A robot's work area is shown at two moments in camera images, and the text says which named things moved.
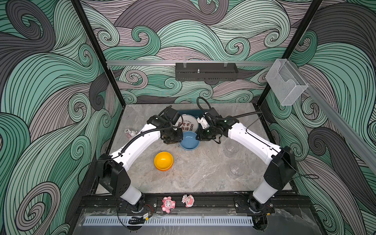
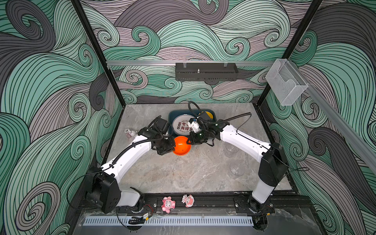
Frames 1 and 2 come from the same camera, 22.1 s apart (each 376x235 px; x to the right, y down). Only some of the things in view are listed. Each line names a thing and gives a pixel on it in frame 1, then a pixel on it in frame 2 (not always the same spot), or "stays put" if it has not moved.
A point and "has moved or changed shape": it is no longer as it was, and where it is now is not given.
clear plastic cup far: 231,148 stays put
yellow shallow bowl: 163,160 has moved or changed shape
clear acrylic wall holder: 286,82 stays put
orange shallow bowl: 163,170 → 181,148
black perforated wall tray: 206,71 stays put
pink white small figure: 189,200 stays put
